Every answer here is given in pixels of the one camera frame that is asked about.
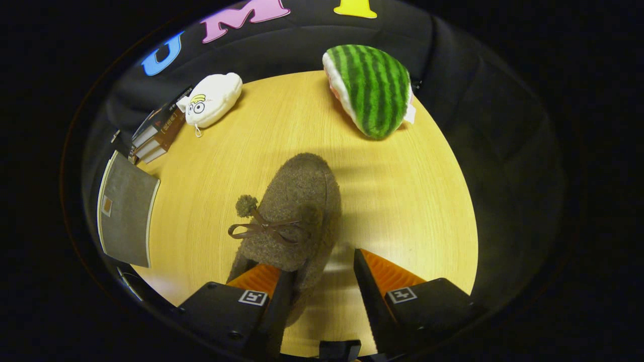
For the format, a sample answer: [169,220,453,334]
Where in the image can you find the brown hardcover book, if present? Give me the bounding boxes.
[132,113,187,157]
[138,143,172,164]

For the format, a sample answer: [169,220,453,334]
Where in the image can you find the grey fabric storage box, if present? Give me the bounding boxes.
[97,150,162,268]

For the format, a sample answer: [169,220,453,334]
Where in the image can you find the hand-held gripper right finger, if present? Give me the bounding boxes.
[354,248,486,355]

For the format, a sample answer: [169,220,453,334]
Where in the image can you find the brown fuzzy shoe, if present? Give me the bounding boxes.
[226,152,343,327]

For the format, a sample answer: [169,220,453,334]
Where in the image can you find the white cartoon face plush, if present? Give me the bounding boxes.
[176,72,243,137]

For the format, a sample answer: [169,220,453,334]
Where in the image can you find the dark cover book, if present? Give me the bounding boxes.
[132,86,194,146]

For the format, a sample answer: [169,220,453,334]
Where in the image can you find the watermelon slice plush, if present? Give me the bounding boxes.
[322,44,417,140]

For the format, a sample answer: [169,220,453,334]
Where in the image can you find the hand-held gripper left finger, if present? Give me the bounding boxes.
[176,264,297,360]

